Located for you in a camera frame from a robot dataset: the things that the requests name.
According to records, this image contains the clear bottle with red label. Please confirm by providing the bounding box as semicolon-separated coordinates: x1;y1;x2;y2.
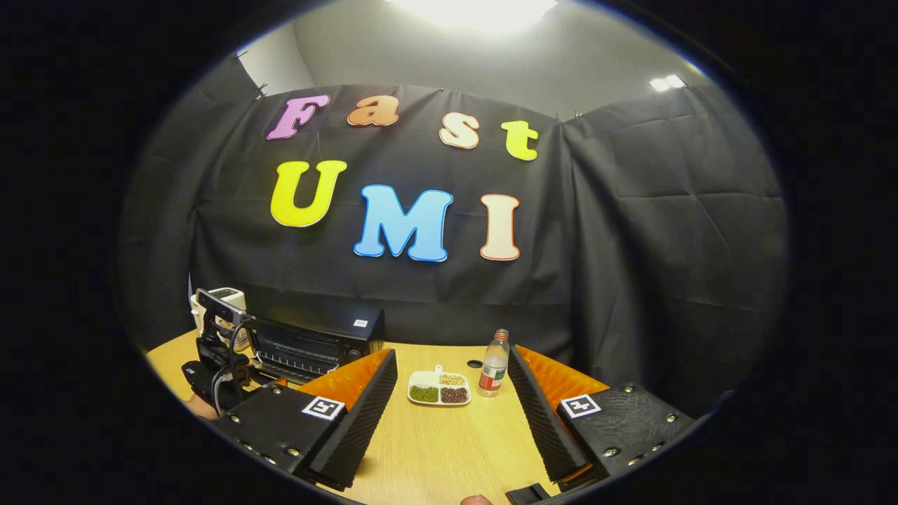
478;328;511;398

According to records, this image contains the large ceiling light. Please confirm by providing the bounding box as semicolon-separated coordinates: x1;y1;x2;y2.
386;0;558;32

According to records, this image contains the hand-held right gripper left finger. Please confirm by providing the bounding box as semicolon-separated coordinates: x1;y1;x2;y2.
210;349;398;492

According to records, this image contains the black electric oven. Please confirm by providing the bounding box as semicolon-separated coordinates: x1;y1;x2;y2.
242;303;385;385

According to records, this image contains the white toaster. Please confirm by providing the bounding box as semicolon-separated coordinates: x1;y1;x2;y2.
189;288;248;351

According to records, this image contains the white divided plate of beans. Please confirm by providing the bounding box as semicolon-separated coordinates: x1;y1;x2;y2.
407;365;472;408

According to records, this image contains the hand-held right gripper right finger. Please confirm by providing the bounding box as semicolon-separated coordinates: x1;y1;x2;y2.
508;344;695;485

